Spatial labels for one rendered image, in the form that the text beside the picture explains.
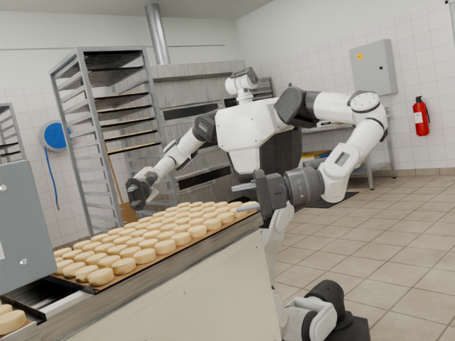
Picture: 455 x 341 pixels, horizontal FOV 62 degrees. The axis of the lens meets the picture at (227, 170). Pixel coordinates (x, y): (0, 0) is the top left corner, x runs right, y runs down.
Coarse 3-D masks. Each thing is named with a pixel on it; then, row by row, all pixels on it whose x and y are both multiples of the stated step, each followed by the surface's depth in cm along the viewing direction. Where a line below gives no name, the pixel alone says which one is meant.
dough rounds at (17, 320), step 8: (0, 304) 74; (8, 304) 71; (0, 312) 69; (8, 312) 69; (16, 312) 67; (0, 320) 65; (8, 320) 64; (16, 320) 64; (24, 320) 66; (0, 328) 63; (8, 328) 64; (16, 328) 64; (0, 336) 63
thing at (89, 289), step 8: (248, 216) 109; (232, 224) 104; (216, 232) 99; (200, 240) 94; (184, 248) 90; (168, 256) 87; (152, 264) 84; (136, 272) 80; (48, 280) 88; (56, 280) 85; (64, 280) 82; (120, 280) 77; (80, 288) 77; (88, 288) 75; (104, 288) 75
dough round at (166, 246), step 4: (168, 240) 93; (172, 240) 92; (156, 244) 92; (160, 244) 91; (164, 244) 90; (168, 244) 90; (172, 244) 90; (156, 248) 90; (160, 248) 89; (164, 248) 89; (168, 248) 89; (172, 248) 90; (156, 252) 90; (160, 252) 90; (164, 252) 89; (168, 252) 90
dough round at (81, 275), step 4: (84, 268) 84; (88, 268) 84; (92, 268) 83; (96, 268) 83; (76, 272) 83; (80, 272) 82; (84, 272) 82; (88, 272) 81; (92, 272) 82; (76, 276) 82; (80, 276) 81; (84, 276) 81; (80, 280) 81; (84, 280) 81; (88, 280) 81
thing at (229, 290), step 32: (224, 256) 105; (256, 256) 115; (64, 288) 98; (160, 288) 88; (192, 288) 95; (224, 288) 104; (256, 288) 114; (96, 320) 76; (128, 320) 81; (160, 320) 88; (192, 320) 95; (224, 320) 103; (256, 320) 113
